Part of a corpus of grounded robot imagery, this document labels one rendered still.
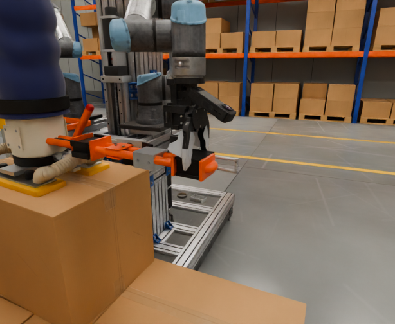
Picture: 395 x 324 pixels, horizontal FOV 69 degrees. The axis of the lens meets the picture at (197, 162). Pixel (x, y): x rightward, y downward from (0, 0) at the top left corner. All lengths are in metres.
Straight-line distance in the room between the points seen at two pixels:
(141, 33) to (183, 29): 0.13
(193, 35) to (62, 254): 0.64
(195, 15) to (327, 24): 7.27
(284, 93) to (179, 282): 7.05
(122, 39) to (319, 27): 7.26
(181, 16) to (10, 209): 0.69
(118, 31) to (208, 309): 0.86
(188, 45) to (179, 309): 0.80
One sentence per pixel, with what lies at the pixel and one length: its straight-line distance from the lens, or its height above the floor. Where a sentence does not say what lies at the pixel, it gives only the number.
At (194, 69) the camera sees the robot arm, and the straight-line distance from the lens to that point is 0.66.
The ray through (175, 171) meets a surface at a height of 1.06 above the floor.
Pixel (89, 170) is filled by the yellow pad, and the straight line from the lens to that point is 1.06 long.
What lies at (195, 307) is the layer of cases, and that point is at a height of 0.54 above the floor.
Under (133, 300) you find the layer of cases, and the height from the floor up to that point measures 0.54.
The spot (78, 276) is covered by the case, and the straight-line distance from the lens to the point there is 0.95.
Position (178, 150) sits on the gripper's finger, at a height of 1.11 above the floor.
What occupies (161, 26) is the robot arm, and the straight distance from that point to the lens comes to 0.76.
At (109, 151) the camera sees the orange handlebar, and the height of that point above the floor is 1.08.
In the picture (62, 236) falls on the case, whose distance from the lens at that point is 0.85.
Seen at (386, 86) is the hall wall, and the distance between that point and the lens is 9.30.
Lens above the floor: 1.30
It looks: 18 degrees down
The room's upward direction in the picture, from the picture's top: straight up
